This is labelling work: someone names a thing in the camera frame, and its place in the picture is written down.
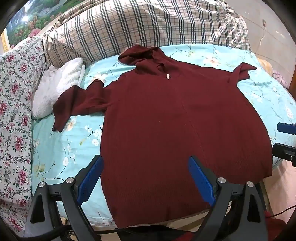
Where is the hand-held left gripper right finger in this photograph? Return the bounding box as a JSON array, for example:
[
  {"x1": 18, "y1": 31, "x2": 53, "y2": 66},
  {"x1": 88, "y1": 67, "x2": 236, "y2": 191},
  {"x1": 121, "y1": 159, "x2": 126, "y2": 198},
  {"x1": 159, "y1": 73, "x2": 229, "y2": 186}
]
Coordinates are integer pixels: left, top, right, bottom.
[{"x1": 188, "y1": 156, "x2": 269, "y2": 241}]

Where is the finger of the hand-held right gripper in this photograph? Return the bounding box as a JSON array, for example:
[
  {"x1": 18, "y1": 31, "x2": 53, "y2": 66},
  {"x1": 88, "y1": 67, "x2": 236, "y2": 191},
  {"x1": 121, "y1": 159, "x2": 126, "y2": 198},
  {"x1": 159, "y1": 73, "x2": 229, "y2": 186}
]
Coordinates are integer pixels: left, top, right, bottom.
[
  {"x1": 272, "y1": 143, "x2": 296, "y2": 167},
  {"x1": 277, "y1": 122, "x2": 296, "y2": 134}
]

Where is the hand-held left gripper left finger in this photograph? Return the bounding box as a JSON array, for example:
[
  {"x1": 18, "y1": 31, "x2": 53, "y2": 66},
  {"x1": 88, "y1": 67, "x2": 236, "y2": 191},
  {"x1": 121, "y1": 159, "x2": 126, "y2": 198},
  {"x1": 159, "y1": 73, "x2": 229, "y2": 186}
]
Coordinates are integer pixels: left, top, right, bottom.
[{"x1": 24, "y1": 155, "x2": 104, "y2": 241}]

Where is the maroon hooded sweater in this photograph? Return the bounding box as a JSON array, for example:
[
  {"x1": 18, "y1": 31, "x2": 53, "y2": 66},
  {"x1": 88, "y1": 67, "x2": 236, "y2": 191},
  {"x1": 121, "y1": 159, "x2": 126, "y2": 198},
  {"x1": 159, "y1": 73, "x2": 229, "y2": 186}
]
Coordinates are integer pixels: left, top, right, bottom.
[{"x1": 52, "y1": 45, "x2": 273, "y2": 229}]

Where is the light blue floral bed sheet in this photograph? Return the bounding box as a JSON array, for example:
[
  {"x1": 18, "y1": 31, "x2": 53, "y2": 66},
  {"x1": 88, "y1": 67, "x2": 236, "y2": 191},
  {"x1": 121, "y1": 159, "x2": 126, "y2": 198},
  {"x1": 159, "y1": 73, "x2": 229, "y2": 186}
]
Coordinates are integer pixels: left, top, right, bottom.
[{"x1": 31, "y1": 44, "x2": 296, "y2": 226}]

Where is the pink cloth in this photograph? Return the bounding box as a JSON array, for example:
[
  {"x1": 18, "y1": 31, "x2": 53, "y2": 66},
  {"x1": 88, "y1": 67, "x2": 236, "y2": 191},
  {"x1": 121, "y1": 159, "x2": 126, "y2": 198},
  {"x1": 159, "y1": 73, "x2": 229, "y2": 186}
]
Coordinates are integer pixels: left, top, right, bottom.
[{"x1": 272, "y1": 68, "x2": 291, "y2": 90}]

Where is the yellow cloth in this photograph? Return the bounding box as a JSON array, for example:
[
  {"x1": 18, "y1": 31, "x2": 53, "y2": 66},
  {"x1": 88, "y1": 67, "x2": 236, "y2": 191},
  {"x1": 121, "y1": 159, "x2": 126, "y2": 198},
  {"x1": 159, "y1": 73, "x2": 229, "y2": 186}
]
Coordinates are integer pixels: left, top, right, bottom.
[{"x1": 257, "y1": 58, "x2": 274, "y2": 76}]

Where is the dark red cloth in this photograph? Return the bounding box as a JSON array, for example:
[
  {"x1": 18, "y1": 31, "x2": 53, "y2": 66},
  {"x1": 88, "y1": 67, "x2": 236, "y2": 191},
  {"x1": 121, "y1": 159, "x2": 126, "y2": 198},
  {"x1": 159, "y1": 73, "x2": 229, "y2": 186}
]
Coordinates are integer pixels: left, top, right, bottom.
[{"x1": 264, "y1": 210, "x2": 290, "y2": 241}]

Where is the white towel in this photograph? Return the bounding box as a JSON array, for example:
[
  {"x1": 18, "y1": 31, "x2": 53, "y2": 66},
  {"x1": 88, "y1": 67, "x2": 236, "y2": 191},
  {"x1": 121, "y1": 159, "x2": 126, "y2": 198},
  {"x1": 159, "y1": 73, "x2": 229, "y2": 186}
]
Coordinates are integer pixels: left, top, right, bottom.
[{"x1": 31, "y1": 57, "x2": 86, "y2": 120}]

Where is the pink floral pillow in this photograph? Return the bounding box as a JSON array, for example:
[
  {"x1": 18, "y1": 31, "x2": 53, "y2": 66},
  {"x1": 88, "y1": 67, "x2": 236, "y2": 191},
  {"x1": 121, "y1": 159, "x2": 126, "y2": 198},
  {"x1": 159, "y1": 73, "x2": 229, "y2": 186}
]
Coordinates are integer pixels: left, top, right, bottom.
[{"x1": 0, "y1": 37, "x2": 47, "y2": 232}]

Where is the plaid quilt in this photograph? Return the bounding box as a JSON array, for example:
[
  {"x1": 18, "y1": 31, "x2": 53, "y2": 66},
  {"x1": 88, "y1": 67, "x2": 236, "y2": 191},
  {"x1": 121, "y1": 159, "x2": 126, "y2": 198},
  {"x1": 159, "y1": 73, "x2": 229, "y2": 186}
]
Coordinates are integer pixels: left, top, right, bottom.
[{"x1": 43, "y1": 0, "x2": 251, "y2": 67}]

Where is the gold framed wall picture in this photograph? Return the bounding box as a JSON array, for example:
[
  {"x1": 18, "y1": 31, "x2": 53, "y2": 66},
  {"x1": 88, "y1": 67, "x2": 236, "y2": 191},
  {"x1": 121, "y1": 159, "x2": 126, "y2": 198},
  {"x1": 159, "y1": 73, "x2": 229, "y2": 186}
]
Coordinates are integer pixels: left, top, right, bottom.
[{"x1": 0, "y1": 0, "x2": 93, "y2": 50}]

